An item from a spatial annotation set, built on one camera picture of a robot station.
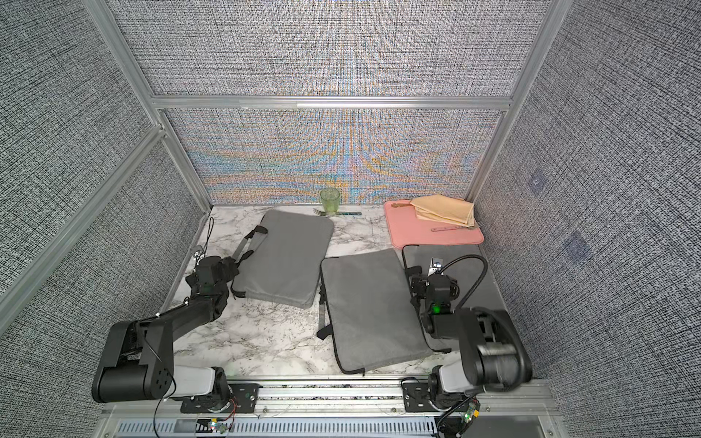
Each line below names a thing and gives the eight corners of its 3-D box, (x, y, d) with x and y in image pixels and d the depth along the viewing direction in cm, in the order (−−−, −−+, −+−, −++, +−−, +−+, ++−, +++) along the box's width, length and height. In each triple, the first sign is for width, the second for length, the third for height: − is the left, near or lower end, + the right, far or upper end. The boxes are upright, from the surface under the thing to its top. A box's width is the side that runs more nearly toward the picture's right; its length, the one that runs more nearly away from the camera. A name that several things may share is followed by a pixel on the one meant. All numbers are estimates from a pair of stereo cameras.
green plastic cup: (328, 217, 117) (327, 204, 111) (317, 205, 122) (315, 192, 116) (344, 208, 120) (344, 195, 114) (332, 197, 125) (331, 184, 119)
